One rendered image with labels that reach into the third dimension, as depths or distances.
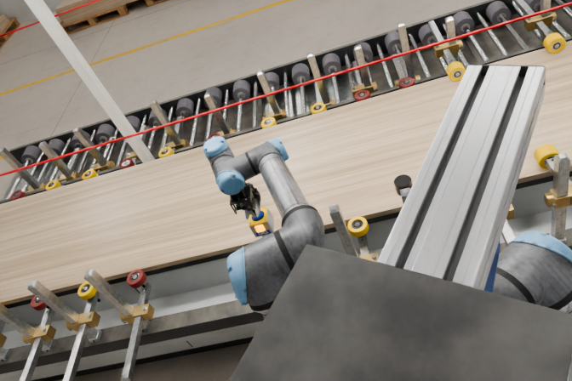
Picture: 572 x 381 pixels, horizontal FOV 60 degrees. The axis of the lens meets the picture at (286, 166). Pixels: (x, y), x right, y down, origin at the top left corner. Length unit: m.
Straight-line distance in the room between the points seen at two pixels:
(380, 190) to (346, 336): 1.67
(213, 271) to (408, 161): 1.01
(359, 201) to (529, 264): 1.12
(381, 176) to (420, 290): 1.70
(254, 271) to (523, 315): 0.72
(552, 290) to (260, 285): 0.57
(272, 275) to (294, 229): 0.11
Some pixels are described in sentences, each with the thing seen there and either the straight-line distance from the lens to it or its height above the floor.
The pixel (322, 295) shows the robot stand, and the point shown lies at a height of 2.03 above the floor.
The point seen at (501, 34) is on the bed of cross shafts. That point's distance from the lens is 3.19.
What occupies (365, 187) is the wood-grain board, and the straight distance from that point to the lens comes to 2.12.
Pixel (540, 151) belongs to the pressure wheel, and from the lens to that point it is 2.06.
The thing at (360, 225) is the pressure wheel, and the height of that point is 0.90.
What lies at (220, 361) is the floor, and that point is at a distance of 3.00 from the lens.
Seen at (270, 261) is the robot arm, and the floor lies 1.61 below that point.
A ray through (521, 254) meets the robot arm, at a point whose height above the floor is 1.54.
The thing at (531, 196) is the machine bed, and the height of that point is 0.74.
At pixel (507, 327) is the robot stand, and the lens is 0.44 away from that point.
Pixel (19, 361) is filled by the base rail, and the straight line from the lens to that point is 2.79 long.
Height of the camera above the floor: 2.42
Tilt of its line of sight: 40 degrees down
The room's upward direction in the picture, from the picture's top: 25 degrees counter-clockwise
